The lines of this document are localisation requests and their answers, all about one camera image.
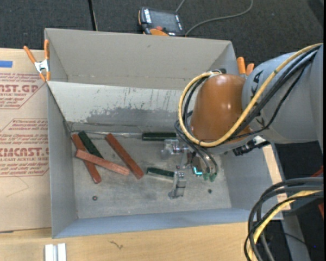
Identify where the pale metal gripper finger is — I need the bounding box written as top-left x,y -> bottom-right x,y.
168,172 -> 187,200
160,139 -> 181,160

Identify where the dark green flat block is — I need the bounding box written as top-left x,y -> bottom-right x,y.
141,132 -> 178,142
146,166 -> 176,178
78,130 -> 104,159

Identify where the grey metal bin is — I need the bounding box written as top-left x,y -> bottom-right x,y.
44,28 -> 286,239

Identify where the red-brown flat block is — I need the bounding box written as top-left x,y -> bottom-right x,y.
75,149 -> 130,177
105,133 -> 145,180
71,133 -> 102,184

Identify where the brown cardboard board red print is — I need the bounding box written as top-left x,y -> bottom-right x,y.
0,47 -> 53,234

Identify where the black cylinder on white bracket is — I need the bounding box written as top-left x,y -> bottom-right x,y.
233,135 -> 271,157

